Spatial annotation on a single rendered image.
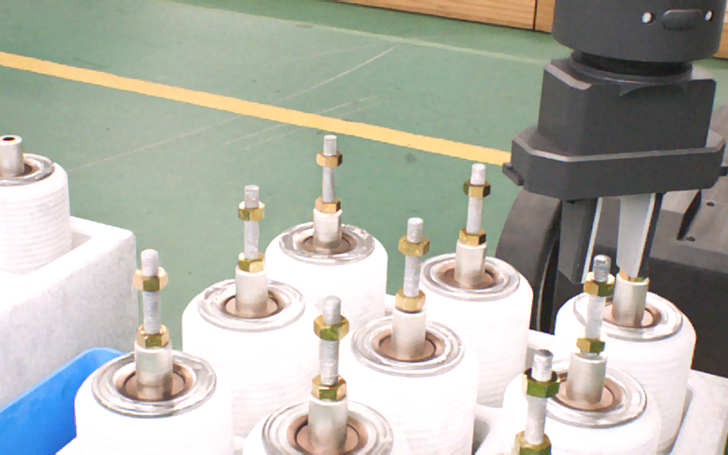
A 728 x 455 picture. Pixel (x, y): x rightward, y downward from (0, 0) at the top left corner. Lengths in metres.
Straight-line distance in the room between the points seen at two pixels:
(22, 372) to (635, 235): 0.55
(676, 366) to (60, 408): 0.51
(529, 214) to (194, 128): 0.89
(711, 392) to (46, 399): 0.53
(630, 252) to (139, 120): 1.38
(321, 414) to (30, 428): 0.39
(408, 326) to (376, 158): 1.08
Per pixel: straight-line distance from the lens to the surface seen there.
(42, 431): 0.99
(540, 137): 0.64
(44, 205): 1.02
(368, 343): 0.75
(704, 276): 1.11
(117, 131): 1.91
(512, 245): 1.14
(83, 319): 1.05
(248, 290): 0.78
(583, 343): 0.70
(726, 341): 1.13
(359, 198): 1.64
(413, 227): 0.71
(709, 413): 0.87
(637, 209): 0.67
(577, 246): 0.65
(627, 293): 0.81
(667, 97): 0.63
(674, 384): 0.82
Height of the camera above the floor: 0.62
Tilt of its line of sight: 24 degrees down
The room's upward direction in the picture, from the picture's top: 2 degrees clockwise
